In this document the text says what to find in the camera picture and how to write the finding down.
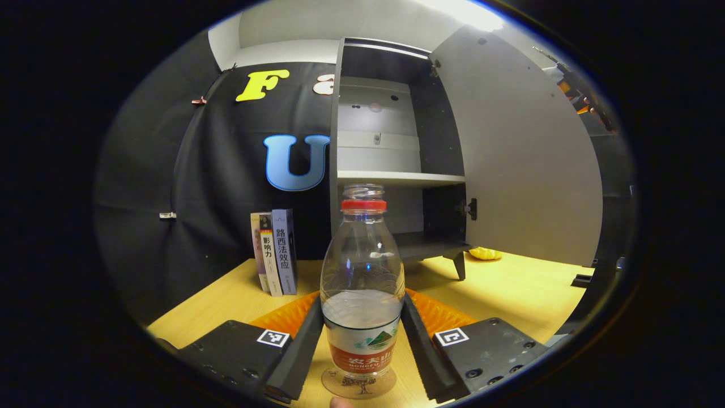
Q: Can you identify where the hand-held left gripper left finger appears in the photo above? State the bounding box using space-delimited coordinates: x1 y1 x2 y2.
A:
176 292 325 404

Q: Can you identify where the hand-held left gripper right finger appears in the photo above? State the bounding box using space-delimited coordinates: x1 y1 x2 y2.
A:
401 289 549 404

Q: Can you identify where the clear plastic bottle red cap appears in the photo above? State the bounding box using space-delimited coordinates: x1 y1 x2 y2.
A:
320 183 406 377

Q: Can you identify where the beige cabinet door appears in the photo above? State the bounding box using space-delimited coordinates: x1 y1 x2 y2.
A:
429 24 603 267

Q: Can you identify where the dark grey cabinet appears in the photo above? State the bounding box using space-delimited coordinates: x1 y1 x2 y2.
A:
330 37 479 281

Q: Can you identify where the white book yellow spine print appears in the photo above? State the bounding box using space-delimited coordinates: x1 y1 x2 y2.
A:
258 211 283 298

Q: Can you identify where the blue-grey book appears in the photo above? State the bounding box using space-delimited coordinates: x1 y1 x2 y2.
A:
271 209 298 296

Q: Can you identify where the thin beige book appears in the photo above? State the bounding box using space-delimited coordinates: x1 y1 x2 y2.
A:
250 212 269 293

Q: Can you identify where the black backdrop cloth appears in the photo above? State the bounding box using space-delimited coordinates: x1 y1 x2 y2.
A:
93 31 638 341

